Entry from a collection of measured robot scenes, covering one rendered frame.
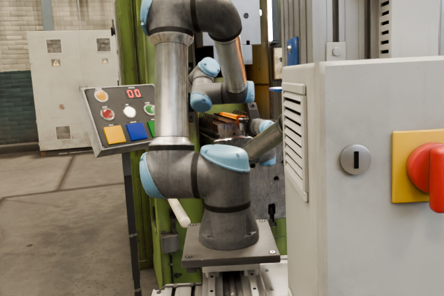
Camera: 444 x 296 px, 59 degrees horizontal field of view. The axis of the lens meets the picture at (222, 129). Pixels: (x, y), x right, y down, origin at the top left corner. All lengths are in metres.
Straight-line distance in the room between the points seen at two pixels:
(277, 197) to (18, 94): 6.43
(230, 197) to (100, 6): 7.12
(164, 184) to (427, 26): 0.64
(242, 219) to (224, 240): 0.06
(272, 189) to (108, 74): 5.42
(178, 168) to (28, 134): 7.09
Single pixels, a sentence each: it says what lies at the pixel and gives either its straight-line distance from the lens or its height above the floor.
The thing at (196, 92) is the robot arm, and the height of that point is 1.17.
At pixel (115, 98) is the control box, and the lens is 1.71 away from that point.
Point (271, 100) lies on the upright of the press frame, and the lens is 2.18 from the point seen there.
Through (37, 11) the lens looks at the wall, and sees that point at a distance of 7.95.
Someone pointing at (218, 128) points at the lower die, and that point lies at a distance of 1.94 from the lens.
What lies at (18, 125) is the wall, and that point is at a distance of 7.96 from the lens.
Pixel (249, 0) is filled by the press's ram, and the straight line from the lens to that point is 2.01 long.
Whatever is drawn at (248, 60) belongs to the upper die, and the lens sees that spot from 1.97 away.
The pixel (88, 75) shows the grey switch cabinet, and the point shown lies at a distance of 7.11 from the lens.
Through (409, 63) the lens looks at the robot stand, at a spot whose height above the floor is 1.22.
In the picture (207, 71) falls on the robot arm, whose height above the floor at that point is 1.24.
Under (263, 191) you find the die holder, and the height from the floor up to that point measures 0.62.
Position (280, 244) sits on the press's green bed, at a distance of 2.17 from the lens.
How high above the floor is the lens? 1.22
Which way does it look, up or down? 8 degrees down
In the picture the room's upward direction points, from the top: 3 degrees counter-clockwise
